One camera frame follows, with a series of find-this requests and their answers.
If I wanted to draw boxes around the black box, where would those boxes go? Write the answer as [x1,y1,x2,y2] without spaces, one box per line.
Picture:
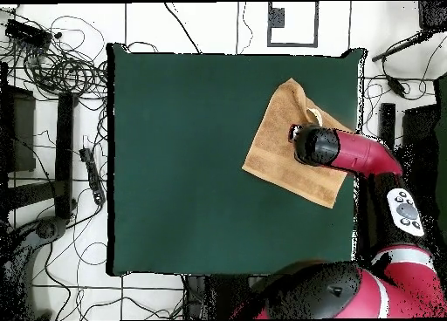
[417,0,447,33]

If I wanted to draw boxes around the dark green table cloth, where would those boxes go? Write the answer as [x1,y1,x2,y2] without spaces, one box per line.
[106,42,368,278]

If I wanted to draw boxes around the small black power adapter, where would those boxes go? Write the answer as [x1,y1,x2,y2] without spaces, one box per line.
[386,74,409,99]

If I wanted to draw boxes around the black panel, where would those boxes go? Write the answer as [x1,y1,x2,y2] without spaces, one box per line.
[0,85,37,174]
[401,103,442,196]

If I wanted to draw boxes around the green cloth sheet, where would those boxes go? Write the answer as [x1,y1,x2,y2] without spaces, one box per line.
[432,71,447,252]

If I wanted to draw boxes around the tan terry towel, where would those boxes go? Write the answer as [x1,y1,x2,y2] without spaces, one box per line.
[241,77,354,209]

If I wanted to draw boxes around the tangled black cables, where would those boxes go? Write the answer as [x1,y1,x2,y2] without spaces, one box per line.
[0,6,109,102]

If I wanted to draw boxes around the grey square floor frame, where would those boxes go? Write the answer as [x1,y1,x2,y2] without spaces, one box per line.
[266,1,320,49]

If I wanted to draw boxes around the black power strip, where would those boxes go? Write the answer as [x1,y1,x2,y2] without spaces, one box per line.
[79,147,107,207]

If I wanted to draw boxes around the black rod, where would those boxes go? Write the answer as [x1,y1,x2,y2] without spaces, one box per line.
[370,28,436,63]

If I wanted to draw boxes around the black stand bar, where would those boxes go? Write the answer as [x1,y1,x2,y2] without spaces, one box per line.
[378,102,397,151]
[53,91,79,220]

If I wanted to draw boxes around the grey round stand base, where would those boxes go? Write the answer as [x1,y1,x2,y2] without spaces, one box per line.
[0,215,69,320]

